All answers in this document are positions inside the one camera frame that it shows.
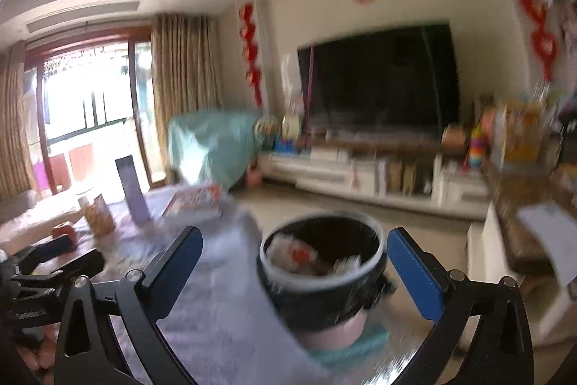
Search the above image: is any white tissue wad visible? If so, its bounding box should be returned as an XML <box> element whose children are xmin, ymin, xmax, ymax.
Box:
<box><xmin>331</xmin><ymin>255</ymin><xmax>362</xmax><ymax>276</ymax></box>

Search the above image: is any white paper bag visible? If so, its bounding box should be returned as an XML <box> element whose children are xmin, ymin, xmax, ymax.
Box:
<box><xmin>265</xmin><ymin>233</ymin><xmax>319</xmax><ymax>276</ymax></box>

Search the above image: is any white round trash bin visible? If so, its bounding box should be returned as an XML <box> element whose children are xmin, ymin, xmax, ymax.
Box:
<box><xmin>257</xmin><ymin>211</ymin><xmax>394</xmax><ymax>351</ymax></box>

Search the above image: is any red apple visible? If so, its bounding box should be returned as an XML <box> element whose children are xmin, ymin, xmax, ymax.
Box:
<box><xmin>51</xmin><ymin>222</ymin><xmax>77</xmax><ymax>251</ymax></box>

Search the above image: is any clear popcorn tub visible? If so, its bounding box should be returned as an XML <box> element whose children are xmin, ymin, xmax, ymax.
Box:
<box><xmin>78</xmin><ymin>194</ymin><xmax>115</xmax><ymax>237</ymax></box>

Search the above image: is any purple thermos bottle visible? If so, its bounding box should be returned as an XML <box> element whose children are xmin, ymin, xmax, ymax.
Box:
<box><xmin>115</xmin><ymin>156</ymin><xmax>151</xmax><ymax>226</ymax></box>

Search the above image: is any beige left curtain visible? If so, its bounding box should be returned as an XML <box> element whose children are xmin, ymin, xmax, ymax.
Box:
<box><xmin>0</xmin><ymin>42</ymin><xmax>36</xmax><ymax>200</ymax></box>

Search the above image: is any beige curtain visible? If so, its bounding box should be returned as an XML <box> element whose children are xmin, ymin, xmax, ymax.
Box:
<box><xmin>0</xmin><ymin>42</ymin><xmax>36</xmax><ymax>200</ymax></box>
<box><xmin>151</xmin><ymin>14</ymin><xmax>222</xmax><ymax>184</ymax></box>

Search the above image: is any white TV cabinet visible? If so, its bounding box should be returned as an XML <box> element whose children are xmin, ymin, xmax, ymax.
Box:
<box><xmin>257</xmin><ymin>136</ymin><xmax>489</xmax><ymax>221</ymax></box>

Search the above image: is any stack of children's books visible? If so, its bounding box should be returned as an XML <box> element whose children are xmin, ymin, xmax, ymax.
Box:
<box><xmin>162</xmin><ymin>184</ymin><xmax>222</xmax><ymax>217</ymax></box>

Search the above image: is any brown marble side counter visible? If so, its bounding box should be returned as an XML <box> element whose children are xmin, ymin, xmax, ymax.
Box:
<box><xmin>482</xmin><ymin>163</ymin><xmax>576</xmax><ymax>276</ymax></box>

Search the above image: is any white paper sheet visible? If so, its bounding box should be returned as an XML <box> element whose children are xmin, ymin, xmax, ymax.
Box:
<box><xmin>517</xmin><ymin>200</ymin><xmax>577</xmax><ymax>287</ymax></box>

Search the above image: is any pink toy kettlebell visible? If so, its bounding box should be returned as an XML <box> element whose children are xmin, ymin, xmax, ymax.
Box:
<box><xmin>245</xmin><ymin>165</ymin><xmax>262</xmax><ymax>188</ymax></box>

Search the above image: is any teal cloth covered furniture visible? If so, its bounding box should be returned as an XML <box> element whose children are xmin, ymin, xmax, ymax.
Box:
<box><xmin>167</xmin><ymin>109</ymin><xmax>260</xmax><ymax>191</ymax></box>

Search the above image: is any yellow toy box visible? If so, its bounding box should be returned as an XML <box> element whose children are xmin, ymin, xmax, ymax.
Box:
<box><xmin>502</xmin><ymin>102</ymin><xmax>543</xmax><ymax>164</ymax></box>

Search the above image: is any toy ferris wheel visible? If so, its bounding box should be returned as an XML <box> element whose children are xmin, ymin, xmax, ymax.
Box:
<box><xmin>253</xmin><ymin>115</ymin><xmax>281</xmax><ymax>150</ymax></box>

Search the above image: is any black flat television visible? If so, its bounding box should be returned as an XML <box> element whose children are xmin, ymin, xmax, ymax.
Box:
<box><xmin>297</xmin><ymin>23</ymin><xmax>461</xmax><ymax>135</ymax></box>

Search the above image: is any toy telephone board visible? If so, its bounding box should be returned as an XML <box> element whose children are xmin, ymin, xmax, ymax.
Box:
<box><xmin>282</xmin><ymin>113</ymin><xmax>301</xmax><ymax>141</ymax></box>

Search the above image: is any beige right curtain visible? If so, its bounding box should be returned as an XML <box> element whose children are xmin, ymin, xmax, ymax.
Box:
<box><xmin>151</xmin><ymin>14</ymin><xmax>222</xmax><ymax>184</ymax></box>

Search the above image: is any red hanging knot decoration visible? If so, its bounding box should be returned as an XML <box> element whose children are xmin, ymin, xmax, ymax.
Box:
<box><xmin>239</xmin><ymin>2</ymin><xmax>263</xmax><ymax>110</ymax></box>

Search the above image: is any rainbow stacking ring toy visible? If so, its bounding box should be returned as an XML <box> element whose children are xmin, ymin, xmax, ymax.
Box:
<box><xmin>467</xmin><ymin>125</ymin><xmax>488</xmax><ymax>169</ymax></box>

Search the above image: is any red lantern string decoration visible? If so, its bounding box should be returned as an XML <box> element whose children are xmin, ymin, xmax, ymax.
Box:
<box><xmin>519</xmin><ymin>0</ymin><xmax>559</xmax><ymax>84</ymax></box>

